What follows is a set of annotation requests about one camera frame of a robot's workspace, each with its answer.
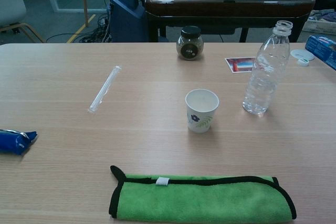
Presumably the transparent plastic bottle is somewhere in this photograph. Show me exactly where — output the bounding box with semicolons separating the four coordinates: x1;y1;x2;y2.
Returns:
241;20;293;115

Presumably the floral print paper cup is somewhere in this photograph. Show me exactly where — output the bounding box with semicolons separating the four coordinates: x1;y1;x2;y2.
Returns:
185;89;220;134

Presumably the glass jar with black lid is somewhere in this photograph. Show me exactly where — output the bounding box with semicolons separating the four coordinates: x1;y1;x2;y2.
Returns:
176;25;204;61

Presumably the clear wrapped drinking straw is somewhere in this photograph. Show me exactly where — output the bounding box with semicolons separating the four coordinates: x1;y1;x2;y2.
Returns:
88;65;122;114

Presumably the red picture postcard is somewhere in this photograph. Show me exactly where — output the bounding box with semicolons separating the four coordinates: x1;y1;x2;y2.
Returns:
225;57;257;73

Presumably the blue machine base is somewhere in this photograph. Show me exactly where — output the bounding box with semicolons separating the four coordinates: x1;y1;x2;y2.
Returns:
106;0;148;43

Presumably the dark wooden mahjong table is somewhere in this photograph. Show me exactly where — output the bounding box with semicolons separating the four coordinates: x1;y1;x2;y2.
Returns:
144;0;316;43

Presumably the green microfibre cloth black trim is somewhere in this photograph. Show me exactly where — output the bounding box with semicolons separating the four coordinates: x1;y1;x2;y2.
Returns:
108;165;297;220

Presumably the white round flat lid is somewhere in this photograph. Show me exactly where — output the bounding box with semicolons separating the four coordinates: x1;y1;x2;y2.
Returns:
290;49;315;61

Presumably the blue snack packet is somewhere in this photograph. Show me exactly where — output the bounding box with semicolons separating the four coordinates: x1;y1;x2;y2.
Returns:
0;129;38;156

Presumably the blue cookie box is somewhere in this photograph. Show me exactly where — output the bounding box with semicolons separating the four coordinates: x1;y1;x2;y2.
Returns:
304;35;336;71

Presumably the white chair with wooden legs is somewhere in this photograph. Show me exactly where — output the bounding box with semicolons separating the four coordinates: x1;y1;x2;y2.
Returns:
0;0;44;44

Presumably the black floor cable bundle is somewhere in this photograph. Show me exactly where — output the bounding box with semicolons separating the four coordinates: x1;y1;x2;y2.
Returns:
47;14;113;44

